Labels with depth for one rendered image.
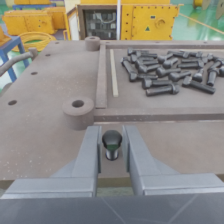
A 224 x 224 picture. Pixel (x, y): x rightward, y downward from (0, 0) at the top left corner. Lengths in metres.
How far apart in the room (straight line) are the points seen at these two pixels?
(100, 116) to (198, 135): 0.13
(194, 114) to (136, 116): 0.08
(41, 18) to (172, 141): 6.15
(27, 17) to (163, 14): 4.61
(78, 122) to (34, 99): 0.11
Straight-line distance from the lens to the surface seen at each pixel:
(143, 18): 2.79
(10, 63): 0.45
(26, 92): 0.31
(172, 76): 0.31
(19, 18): 6.48
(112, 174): 0.17
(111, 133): 0.16
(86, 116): 0.19
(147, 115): 0.21
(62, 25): 6.90
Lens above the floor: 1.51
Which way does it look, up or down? 40 degrees down
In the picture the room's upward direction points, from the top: straight up
